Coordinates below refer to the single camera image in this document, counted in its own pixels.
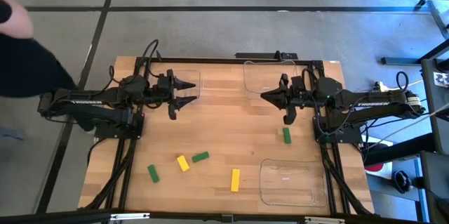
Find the green wooden block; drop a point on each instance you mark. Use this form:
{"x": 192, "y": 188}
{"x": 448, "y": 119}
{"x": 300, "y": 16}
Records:
{"x": 200, "y": 157}
{"x": 153, "y": 173}
{"x": 287, "y": 135}

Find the black rail with brackets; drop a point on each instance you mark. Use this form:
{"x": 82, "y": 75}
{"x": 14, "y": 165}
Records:
{"x": 70, "y": 217}

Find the black metal beam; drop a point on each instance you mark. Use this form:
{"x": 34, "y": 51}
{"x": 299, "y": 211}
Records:
{"x": 400, "y": 150}

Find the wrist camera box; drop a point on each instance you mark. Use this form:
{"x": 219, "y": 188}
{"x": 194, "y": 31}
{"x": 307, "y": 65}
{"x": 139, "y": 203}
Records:
{"x": 162, "y": 81}
{"x": 297, "y": 82}

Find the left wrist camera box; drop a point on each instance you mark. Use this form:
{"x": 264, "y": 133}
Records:
{"x": 162, "y": 81}

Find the person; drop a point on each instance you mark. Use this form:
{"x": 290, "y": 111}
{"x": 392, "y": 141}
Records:
{"x": 28, "y": 66}

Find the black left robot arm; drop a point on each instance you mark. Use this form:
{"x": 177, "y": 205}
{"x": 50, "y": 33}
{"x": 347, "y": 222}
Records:
{"x": 87, "y": 103}

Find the yellow arch block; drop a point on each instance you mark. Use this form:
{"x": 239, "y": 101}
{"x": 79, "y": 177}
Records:
{"x": 183, "y": 163}

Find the black floor stand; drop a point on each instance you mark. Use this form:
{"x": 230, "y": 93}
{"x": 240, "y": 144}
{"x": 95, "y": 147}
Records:
{"x": 400, "y": 61}

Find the long yellow block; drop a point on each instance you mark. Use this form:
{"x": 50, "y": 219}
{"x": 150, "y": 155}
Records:
{"x": 235, "y": 180}

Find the person's hand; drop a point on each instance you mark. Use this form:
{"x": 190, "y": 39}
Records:
{"x": 19, "y": 24}

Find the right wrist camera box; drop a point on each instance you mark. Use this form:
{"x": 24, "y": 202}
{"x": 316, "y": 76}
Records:
{"x": 297, "y": 82}

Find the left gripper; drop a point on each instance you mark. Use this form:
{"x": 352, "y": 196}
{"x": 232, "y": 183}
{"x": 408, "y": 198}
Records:
{"x": 161, "y": 97}

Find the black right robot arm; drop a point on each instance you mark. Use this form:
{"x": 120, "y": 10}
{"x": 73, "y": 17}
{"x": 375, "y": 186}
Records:
{"x": 372, "y": 106}

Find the grey cabinet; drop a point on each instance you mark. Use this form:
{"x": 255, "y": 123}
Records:
{"x": 433, "y": 118}

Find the black aluminium table frame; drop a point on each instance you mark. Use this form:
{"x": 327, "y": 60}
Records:
{"x": 210, "y": 60}

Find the black flat bracket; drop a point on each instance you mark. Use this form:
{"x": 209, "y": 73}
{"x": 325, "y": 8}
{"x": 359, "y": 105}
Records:
{"x": 259, "y": 55}

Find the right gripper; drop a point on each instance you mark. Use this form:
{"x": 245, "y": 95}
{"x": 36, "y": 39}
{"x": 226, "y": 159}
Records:
{"x": 301, "y": 98}

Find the red round object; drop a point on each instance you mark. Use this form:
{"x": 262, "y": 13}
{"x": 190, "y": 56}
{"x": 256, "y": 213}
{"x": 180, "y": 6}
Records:
{"x": 374, "y": 168}

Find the printed tag marker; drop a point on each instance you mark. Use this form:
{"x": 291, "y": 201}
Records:
{"x": 442, "y": 80}

